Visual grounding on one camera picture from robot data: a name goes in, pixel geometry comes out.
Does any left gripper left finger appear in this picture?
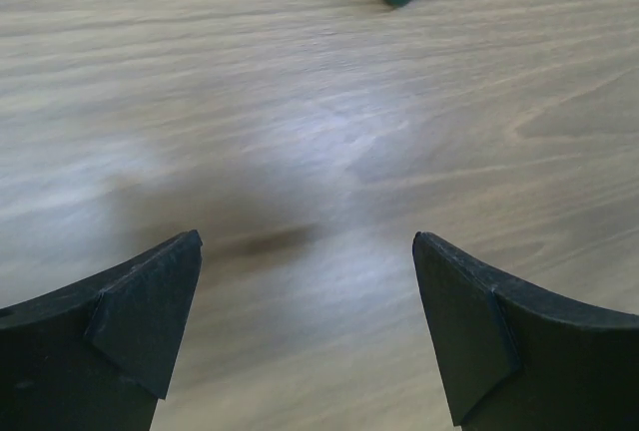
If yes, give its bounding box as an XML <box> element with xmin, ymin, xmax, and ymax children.
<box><xmin>1</xmin><ymin>230</ymin><xmax>202</xmax><ymax>430</ymax></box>

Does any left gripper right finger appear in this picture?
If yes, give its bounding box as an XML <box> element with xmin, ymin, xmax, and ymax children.
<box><xmin>412</xmin><ymin>232</ymin><xmax>638</xmax><ymax>430</ymax></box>

